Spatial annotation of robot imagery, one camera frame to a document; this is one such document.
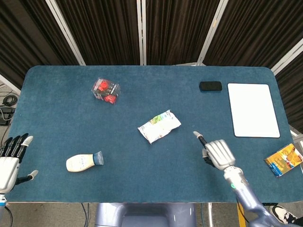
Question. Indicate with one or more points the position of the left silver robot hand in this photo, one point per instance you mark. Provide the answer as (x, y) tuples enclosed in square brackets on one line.
[(8, 164)]

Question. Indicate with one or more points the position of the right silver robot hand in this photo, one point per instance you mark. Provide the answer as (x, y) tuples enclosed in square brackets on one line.
[(219, 153)]

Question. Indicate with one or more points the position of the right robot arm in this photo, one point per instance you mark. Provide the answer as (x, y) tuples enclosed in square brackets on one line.
[(246, 194)]

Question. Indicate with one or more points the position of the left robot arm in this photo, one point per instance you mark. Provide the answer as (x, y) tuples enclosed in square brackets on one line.
[(2, 203)]

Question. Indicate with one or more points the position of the yellow blue snack packet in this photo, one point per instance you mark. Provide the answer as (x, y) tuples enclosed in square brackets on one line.
[(284, 159)]

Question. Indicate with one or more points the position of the white snack bag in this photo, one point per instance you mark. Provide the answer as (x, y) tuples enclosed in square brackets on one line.
[(159, 126)]

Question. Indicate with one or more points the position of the black power adapter box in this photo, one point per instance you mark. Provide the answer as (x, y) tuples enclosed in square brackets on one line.
[(5, 114)]

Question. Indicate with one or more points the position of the white rectangular board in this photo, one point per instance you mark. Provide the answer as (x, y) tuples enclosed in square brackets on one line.
[(253, 110)]

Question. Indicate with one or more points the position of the black eraser block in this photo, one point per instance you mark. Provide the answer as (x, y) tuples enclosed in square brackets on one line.
[(210, 86)]

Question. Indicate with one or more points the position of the blue felt table mat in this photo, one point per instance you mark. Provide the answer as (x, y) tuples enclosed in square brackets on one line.
[(146, 142)]

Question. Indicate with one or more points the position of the white squeeze bottle blue cap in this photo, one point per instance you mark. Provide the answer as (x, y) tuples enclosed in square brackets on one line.
[(82, 162)]

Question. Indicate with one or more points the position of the black white sneaker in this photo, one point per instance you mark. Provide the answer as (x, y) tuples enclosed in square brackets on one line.
[(282, 214)]

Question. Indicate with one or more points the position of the grey robot torso base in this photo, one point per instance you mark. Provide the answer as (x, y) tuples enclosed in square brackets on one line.
[(145, 215)]

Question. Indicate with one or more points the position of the clear box red toys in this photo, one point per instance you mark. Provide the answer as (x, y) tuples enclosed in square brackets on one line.
[(106, 91)]

